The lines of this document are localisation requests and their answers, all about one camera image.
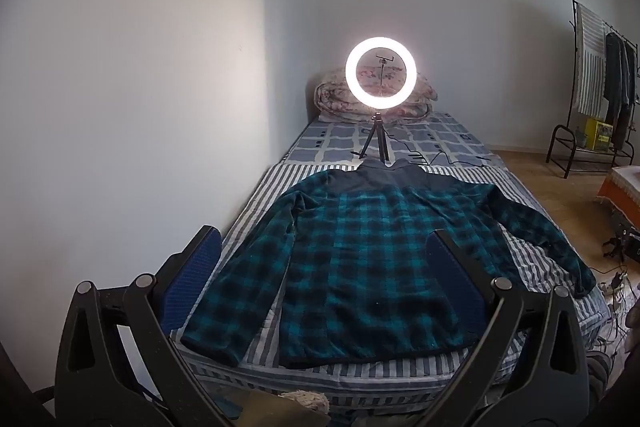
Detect black metal clothes rack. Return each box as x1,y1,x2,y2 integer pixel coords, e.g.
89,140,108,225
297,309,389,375
546,0,639,178

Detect striped hanging towel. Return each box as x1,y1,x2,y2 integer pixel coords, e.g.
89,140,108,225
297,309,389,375
573,2,605,118

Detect power strip with cables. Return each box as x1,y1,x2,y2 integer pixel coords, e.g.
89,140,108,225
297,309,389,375
594,265,639,355

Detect black device on floor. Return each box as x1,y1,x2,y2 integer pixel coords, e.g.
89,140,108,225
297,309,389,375
602,228,640,262

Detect folded floral comforter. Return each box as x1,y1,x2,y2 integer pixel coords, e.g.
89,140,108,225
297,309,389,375
314,66,438,124

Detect black ring light cable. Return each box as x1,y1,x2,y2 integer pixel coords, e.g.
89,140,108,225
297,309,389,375
387,136,501,168

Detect orange covered low table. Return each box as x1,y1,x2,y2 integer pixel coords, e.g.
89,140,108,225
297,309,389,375
597,166,640,229

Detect teal plaid fleece jacket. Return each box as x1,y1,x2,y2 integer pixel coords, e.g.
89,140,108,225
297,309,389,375
182,161,596,369

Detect dark hanging clothes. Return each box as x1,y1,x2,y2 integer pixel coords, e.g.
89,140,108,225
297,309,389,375
604,32,636,150

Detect ring light on tripod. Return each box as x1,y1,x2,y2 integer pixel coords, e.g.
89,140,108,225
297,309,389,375
345,37,418,165

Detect yellow box on rack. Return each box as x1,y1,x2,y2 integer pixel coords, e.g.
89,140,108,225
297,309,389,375
584,117,613,152

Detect striped blue white quilt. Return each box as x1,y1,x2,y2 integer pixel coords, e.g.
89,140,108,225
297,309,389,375
172,160,608,412

